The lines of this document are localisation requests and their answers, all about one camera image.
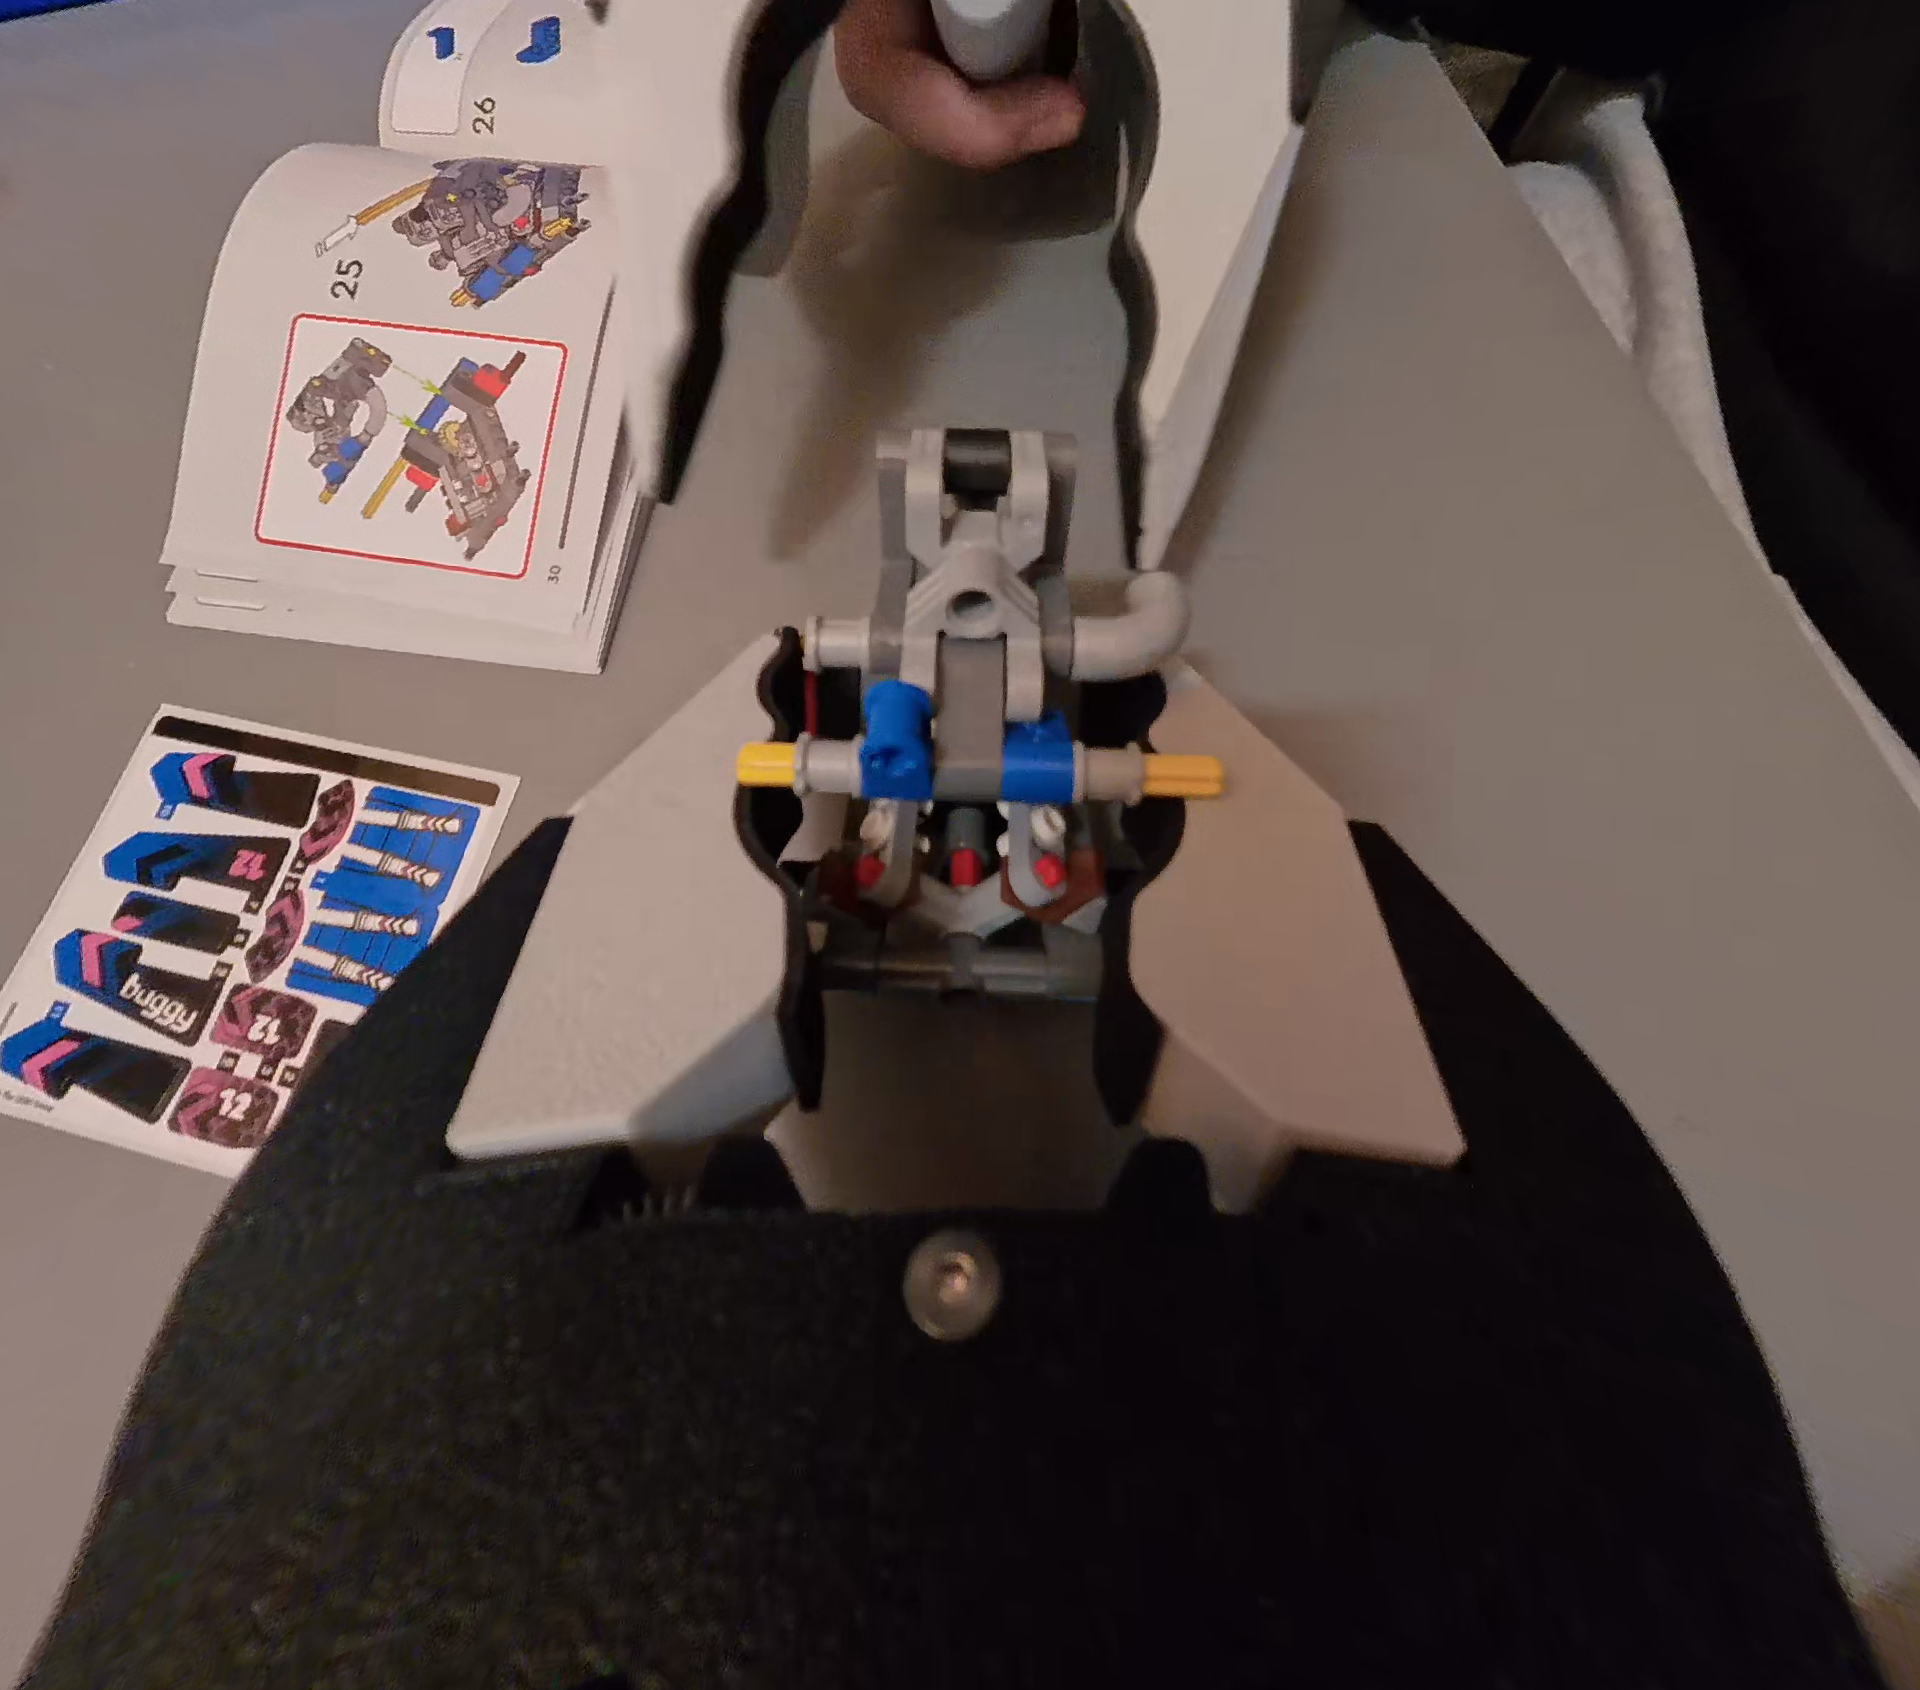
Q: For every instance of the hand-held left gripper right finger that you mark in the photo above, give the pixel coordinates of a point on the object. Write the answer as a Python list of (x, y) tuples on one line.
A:
[(1291, 971)]

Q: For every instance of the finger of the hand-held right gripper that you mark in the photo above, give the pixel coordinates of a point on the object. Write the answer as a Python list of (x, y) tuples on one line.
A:
[(1231, 220), (691, 71)]

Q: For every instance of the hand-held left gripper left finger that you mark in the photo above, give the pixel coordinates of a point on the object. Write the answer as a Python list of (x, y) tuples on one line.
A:
[(600, 971)]

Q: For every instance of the grey blue lego assembly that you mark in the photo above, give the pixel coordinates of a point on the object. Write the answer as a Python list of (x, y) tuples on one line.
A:
[(974, 730)]

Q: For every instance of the lego sticker sheet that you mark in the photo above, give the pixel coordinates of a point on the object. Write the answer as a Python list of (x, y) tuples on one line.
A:
[(225, 910)]

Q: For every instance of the lego instruction booklet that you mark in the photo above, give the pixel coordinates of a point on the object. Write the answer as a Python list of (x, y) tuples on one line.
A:
[(405, 371)]

